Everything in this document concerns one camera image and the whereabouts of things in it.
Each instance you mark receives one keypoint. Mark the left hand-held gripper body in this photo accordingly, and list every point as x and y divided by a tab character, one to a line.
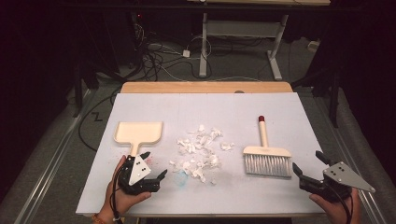
138	170

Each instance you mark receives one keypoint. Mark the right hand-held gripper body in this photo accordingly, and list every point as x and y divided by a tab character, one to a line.
342	175

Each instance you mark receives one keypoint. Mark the cream brush with red tip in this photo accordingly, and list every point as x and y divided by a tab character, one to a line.
267	155

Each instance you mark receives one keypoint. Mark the pile of white paper scraps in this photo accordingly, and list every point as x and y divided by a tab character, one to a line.
199	155

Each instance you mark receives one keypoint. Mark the person's left hand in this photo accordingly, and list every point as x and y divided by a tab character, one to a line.
124	200

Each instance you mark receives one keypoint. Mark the person's right hand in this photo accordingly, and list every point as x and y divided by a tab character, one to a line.
334	208

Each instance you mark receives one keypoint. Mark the cream plastic dustpan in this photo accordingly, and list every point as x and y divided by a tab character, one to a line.
138	133

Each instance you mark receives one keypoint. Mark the black metal stand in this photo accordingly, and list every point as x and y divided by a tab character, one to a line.
78	93
333	93

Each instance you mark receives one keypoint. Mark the wooden table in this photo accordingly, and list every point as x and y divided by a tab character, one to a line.
186	87

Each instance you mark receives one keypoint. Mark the white table mat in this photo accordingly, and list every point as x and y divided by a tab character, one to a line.
218	109

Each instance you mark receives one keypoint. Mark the grey round table grommet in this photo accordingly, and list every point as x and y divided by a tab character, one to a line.
239	91

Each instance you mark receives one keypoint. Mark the white power adapter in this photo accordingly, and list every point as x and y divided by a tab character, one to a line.
186	53

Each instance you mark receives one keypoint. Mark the small white floor box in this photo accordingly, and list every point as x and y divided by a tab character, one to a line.
313	45

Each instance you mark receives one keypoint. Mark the metal floor rail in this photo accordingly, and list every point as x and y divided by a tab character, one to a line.
358	174
46	174

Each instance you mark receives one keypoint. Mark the white metal desk frame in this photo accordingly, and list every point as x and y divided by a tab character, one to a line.
243	28

